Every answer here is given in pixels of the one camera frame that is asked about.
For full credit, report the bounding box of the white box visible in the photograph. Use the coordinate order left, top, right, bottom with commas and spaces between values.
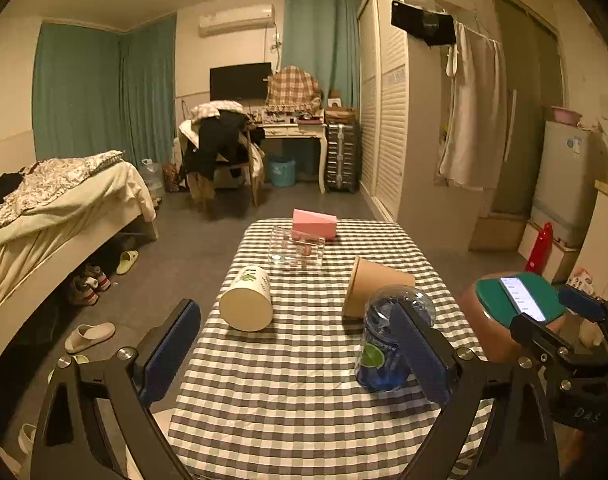
518, 220, 582, 282

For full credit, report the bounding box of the white air conditioner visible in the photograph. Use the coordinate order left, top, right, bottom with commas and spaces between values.
199, 4, 275, 37

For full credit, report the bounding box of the blue bucket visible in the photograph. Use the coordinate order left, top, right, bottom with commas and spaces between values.
268, 156, 297, 189

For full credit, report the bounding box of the yellow-green slipper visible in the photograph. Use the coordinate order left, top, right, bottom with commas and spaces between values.
116, 250, 140, 276

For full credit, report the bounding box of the patterned blanket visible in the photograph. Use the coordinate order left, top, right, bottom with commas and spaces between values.
0, 151, 126, 233

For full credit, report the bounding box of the clear plastic box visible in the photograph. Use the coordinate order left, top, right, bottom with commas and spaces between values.
267, 226, 327, 268

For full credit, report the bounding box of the white hanging cloth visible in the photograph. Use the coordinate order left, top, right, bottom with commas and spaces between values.
436, 22, 508, 191

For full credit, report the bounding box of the cardboard box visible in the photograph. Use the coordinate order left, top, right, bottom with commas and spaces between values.
468, 212, 529, 253

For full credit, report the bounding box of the white printed bag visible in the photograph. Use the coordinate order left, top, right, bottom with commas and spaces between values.
568, 266, 597, 297

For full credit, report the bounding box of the white fridge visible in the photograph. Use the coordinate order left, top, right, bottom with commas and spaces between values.
531, 120, 608, 248

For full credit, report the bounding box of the patterned bag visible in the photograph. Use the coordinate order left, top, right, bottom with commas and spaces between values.
163, 162, 185, 194

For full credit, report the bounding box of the checkered tablecloth table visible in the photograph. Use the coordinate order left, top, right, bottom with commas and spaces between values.
166, 217, 490, 480

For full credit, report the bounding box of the red bottle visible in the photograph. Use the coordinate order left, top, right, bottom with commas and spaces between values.
524, 221, 554, 276

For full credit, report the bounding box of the white desk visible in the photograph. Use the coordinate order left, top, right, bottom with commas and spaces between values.
254, 109, 329, 195

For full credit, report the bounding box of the silver suitcase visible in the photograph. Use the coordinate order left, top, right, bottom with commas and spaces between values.
325, 121, 361, 192

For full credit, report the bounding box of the green curtain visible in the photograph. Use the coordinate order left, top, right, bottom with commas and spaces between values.
119, 12, 177, 168
32, 22, 122, 162
282, 0, 361, 109

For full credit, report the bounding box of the white cabinet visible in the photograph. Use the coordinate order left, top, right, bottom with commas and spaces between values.
576, 180, 608, 288

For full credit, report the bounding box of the black cloth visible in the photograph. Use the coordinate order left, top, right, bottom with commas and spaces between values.
0, 172, 33, 206

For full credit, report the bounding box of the clear water jug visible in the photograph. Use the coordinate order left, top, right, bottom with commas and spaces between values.
140, 158, 165, 200

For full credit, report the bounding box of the black device on wardrobe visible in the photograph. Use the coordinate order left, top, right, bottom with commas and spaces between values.
390, 1, 457, 47

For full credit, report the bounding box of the black television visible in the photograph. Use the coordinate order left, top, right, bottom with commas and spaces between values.
210, 62, 273, 102

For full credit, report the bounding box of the brown paper cup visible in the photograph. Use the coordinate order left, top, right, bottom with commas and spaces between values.
342, 256, 416, 320

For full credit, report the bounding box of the smartphone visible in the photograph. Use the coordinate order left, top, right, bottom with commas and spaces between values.
498, 276, 547, 322

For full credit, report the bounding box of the white cup with green print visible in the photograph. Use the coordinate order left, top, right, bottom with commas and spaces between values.
219, 264, 275, 332

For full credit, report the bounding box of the brown stool with green seat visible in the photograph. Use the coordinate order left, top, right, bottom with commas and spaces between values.
458, 272, 569, 363

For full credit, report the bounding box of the chair piled with clothes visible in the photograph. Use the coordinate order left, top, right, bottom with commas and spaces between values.
178, 101, 267, 200

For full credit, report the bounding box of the bed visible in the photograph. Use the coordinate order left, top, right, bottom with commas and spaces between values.
0, 150, 159, 378

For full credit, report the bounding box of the white wardrobe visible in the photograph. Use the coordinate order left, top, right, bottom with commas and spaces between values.
356, 0, 489, 222

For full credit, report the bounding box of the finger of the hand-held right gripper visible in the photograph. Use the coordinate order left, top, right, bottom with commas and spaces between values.
510, 312, 584, 377
558, 285, 608, 356

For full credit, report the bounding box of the wooden chair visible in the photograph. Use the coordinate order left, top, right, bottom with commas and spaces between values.
198, 125, 265, 221

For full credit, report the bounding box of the plaid cloth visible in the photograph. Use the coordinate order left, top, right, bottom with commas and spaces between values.
265, 66, 323, 113

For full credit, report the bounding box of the pink box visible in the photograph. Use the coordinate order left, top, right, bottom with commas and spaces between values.
291, 208, 339, 243

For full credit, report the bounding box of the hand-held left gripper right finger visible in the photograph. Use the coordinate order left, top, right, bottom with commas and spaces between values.
390, 300, 562, 480

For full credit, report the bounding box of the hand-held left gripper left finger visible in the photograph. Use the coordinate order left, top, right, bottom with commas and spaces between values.
30, 299, 202, 480

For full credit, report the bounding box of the white slipper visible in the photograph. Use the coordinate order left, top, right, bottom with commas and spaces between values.
18, 422, 38, 457
65, 322, 116, 355

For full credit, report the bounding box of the pink basin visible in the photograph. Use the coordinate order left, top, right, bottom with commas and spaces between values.
551, 106, 583, 125

